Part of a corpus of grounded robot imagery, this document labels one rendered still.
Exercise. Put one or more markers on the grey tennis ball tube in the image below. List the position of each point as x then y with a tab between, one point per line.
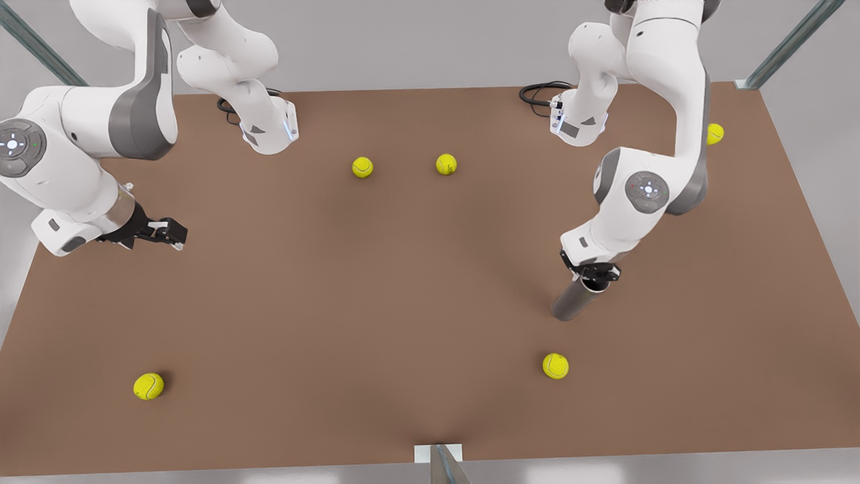
572	301

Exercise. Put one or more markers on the silver frame post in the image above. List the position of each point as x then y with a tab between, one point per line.
787	46
443	462
40	44

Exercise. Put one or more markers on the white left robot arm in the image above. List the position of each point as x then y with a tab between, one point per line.
662	107

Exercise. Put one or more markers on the yellow tennis ball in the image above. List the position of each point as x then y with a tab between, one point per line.
446	164
555	366
362	167
148	386
715	134

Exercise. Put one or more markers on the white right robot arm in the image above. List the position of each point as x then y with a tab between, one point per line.
80	121

